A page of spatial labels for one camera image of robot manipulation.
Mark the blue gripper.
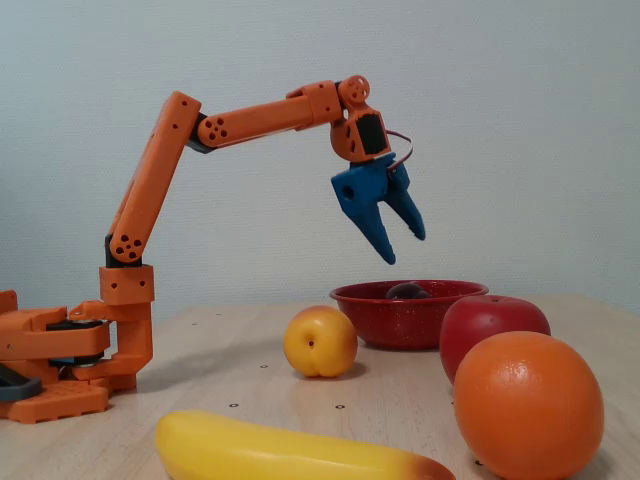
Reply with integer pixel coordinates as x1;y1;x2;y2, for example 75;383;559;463
330;156;428;266

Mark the dark purple plum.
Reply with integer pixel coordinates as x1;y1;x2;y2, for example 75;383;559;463
384;282;431;300

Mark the red speckled bowl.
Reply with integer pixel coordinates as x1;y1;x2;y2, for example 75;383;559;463
328;279;490;351

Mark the red apple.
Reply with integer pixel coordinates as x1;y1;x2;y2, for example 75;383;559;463
439;294;552;386

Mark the yellow orange peach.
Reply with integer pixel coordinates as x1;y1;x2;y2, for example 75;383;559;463
282;305;359;379

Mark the orange fruit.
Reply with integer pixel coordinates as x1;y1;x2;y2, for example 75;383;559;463
453;330;605;480

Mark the yellow banana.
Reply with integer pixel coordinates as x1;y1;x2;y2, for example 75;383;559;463
154;408;457;480

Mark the dark grey table clamp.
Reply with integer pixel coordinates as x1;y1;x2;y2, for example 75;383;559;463
0;362;44;404

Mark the white red black servo cable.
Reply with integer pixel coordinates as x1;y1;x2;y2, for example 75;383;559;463
384;129;416;176

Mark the orange robot base mount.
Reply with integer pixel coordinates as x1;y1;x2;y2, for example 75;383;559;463
0;289;112;426

